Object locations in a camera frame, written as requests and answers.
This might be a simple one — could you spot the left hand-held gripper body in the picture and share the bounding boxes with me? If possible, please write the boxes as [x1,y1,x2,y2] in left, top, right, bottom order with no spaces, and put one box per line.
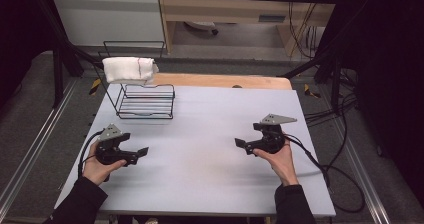
[95,123,140,167]

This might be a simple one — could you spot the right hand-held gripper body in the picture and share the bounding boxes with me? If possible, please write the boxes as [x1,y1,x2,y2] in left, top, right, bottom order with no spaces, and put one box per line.
[244,113,298,156]

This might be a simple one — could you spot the black wire rack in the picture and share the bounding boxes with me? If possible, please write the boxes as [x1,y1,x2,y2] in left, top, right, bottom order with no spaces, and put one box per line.
[94,40,176,120]

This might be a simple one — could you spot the white towel with red stitching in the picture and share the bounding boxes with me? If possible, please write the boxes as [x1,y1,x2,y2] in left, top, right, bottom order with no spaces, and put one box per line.
[101,56,160,86]

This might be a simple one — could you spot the person's left hand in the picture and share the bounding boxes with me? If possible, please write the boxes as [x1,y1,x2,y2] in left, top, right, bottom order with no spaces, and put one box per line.
[82,142,128,187]

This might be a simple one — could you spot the person's right hand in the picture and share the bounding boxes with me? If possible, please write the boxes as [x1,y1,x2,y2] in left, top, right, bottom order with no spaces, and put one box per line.
[253,137,300,188]

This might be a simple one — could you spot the light wooden board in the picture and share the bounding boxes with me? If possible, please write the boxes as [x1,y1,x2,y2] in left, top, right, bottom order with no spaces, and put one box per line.
[146,72,293,91]

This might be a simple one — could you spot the yellow black tape strip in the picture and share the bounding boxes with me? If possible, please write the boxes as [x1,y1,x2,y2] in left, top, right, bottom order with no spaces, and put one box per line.
[88,78,102,96]
[303,83,322,99]

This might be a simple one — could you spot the office chair base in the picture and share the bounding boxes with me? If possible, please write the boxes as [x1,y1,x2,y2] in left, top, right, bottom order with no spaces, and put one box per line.
[183,20,220,36]

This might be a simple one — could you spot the light wooden desk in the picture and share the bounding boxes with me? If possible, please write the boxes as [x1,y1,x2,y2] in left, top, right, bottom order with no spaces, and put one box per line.
[156,0,344,57]

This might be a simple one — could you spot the white cabinet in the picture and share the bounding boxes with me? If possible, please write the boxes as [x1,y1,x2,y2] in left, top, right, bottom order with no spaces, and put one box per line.
[52,0,166,47]

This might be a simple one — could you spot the left hand-held gripper black cable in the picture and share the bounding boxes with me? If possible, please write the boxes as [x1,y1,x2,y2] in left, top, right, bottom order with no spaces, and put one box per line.
[77,129,105,180]

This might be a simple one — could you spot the hand-held gripper black cable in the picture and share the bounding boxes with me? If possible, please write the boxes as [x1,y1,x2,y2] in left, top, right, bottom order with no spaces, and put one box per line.
[77,129,105,180]
[283,133,366,214]

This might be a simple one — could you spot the bundle of black floor cables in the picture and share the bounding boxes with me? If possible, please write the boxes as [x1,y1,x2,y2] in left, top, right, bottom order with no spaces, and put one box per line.
[304,68,359,127]

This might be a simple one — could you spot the aluminium floor rail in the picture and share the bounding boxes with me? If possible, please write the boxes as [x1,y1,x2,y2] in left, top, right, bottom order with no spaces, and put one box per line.
[329,117,393,224]
[0,78,79,215]

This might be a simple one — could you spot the right hand-held gripper black cable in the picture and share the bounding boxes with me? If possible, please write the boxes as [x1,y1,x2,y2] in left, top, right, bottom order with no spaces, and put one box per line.
[283,133,366,214]

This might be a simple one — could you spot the black metal frame leg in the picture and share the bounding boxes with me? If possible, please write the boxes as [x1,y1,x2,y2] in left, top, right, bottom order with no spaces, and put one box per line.
[281,0,378,116]
[34,0,118,109]

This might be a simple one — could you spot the hanging black cables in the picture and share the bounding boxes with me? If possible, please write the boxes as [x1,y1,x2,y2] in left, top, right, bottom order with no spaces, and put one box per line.
[287,0,323,59]

